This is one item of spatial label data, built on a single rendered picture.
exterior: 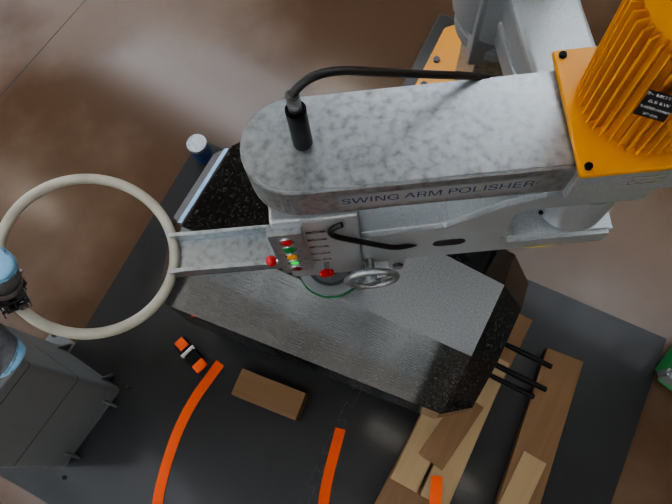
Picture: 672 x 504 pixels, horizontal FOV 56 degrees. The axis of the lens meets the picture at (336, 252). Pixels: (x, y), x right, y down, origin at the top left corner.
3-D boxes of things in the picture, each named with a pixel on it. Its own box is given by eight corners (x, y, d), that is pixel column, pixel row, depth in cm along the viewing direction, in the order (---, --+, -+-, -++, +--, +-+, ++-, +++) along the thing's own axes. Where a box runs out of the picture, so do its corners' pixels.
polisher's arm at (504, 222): (577, 189, 188) (644, 99, 141) (594, 262, 180) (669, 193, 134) (332, 213, 190) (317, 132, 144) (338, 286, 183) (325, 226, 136)
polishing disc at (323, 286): (360, 230, 208) (359, 229, 207) (366, 292, 201) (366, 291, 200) (296, 237, 209) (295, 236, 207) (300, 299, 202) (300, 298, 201)
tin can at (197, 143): (199, 167, 318) (192, 155, 305) (189, 153, 321) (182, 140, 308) (216, 157, 319) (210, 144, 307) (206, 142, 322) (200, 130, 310)
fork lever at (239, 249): (401, 207, 189) (402, 201, 185) (409, 269, 183) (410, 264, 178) (172, 227, 190) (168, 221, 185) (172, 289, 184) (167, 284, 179)
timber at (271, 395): (236, 397, 280) (230, 394, 269) (247, 371, 284) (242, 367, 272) (298, 422, 275) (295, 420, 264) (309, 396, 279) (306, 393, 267)
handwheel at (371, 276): (395, 254, 178) (397, 236, 164) (399, 288, 175) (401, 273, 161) (342, 259, 178) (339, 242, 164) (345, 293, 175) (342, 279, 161)
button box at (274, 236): (313, 261, 168) (301, 222, 141) (314, 270, 167) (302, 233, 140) (283, 263, 168) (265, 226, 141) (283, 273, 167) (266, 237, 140)
